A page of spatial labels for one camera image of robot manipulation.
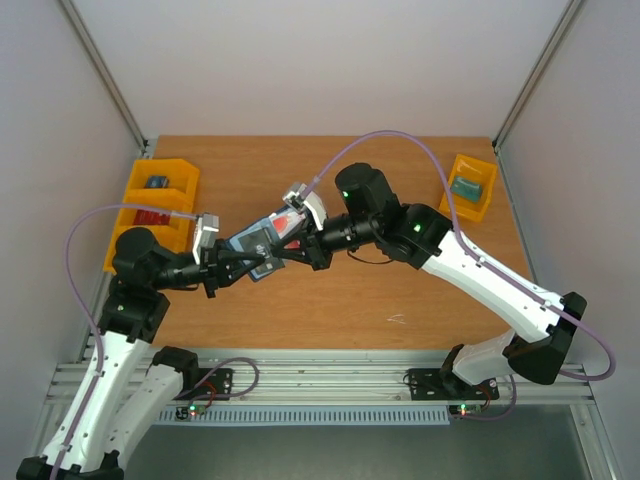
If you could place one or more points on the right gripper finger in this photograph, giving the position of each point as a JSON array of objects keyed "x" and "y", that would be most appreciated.
[
  {"x": 298, "y": 232},
  {"x": 303, "y": 254}
]

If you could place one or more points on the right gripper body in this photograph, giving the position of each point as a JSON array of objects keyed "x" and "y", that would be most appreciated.
[{"x": 318, "y": 245}]

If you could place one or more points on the teal card in bin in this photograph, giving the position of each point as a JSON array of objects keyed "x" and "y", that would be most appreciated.
[{"x": 467, "y": 189}]

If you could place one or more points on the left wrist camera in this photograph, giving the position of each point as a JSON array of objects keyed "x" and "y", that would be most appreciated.
[{"x": 205, "y": 234}]

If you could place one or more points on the right controller board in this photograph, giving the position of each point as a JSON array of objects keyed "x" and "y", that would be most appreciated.
[{"x": 464, "y": 410}]

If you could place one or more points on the grey slotted cable duct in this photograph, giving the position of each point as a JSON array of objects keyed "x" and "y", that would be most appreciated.
[{"x": 329, "y": 415}]

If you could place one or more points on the yellow bin right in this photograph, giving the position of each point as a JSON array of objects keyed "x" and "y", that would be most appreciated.
[{"x": 479, "y": 171}]

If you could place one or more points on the yellow bin near left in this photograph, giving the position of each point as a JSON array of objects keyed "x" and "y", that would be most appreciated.
[{"x": 112, "y": 250}]

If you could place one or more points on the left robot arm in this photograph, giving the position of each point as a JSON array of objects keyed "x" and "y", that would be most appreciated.
[{"x": 102, "y": 428}]

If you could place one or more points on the left controller board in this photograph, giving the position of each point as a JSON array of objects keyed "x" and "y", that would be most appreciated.
[{"x": 191, "y": 411}]

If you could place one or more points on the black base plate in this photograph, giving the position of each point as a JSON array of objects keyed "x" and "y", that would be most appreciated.
[
  {"x": 425, "y": 384},
  {"x": 217, "y": 385}
]

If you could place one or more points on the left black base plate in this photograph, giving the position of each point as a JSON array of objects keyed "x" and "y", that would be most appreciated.
[{"x": 217, "y": 385}]

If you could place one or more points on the yellow bin middle left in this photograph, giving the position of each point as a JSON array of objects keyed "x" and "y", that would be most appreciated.
[{"x": 126, "y": 216}]

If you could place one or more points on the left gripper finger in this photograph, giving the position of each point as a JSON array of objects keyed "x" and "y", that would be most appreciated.
[
  {"x": 224, "y": 254},
  {"x": 234, "y": 270}
]

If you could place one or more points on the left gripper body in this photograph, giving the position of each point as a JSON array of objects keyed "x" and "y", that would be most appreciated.
[{"x": 210, "y": 270}]

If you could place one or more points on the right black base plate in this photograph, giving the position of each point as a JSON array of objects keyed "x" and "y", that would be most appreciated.
[{"x": 425, "y": 384}]

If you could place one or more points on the yellow bin far left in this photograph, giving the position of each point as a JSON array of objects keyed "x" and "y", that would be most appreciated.
[{"x": 180, "y": 174}]

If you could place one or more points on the yellow bin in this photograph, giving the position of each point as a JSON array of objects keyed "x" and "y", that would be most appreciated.
[
  {"x": 479, "y": 171},
  {"x": 126, "y": 216},
  {"x": 180, "y": 174},
  {"x": 112, "y": 250}
]

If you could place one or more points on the blue card in bin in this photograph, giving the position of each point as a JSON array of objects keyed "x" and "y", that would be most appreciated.
[{"x": 156, "y": 182}]

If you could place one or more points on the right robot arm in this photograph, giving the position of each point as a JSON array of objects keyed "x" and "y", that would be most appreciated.
[{"x": 542, "y": 324}]

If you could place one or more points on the red card in bin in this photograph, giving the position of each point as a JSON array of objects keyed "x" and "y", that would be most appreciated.
[{"x": 151, "y": 218}]

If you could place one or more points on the controller board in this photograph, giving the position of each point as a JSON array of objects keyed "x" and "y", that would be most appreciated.
[
  {"x": 191, "y": 411},
  {"x": 464, "y": 410}
]

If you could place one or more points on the blue card holder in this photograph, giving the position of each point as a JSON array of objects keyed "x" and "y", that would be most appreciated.
[{"x": 240, "y": 240}]

